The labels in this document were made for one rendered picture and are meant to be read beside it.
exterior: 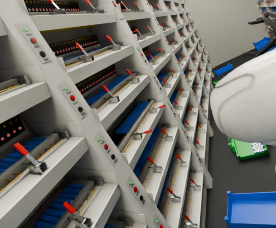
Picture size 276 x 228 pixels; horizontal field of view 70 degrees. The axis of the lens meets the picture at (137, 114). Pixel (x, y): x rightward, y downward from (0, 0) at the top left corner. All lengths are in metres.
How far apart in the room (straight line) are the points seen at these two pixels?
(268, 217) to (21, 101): 1.26
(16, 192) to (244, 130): 0.47
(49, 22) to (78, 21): 0.16
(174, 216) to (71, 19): 0.95
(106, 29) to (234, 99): 1.03
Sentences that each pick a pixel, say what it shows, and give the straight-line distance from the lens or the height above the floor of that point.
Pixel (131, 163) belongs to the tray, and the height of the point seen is 0.72.
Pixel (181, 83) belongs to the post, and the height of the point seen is 0.64.
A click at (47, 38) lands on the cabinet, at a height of 1.33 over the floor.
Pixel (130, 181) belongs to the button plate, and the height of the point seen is 0.70.
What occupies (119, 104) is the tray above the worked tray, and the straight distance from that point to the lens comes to 0.83.
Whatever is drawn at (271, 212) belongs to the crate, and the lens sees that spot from 1.37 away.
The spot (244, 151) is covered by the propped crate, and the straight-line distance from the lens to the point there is 1.75.
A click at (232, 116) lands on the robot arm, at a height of 0.90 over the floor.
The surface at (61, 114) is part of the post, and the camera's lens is 0.64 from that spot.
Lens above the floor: 1.05
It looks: 14 degrees down
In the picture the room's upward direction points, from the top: 31 degrees counter-clockwise
